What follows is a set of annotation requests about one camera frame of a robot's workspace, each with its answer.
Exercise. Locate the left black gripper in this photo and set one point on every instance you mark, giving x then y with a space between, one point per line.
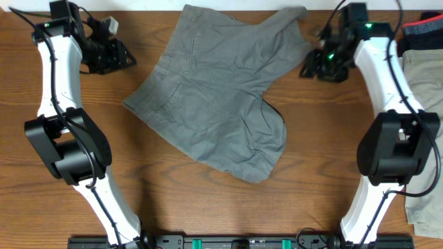
116 50

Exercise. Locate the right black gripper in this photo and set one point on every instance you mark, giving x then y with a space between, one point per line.
313 66

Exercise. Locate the grey shorts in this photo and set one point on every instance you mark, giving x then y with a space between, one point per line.
205 94

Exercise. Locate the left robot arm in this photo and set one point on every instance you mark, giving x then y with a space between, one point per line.
68 141

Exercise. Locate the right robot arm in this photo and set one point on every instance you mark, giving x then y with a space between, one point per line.
398 143

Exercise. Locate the dark garment red trim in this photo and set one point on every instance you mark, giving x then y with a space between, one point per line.
425 34

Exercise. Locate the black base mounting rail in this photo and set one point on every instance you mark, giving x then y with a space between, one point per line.
249 242

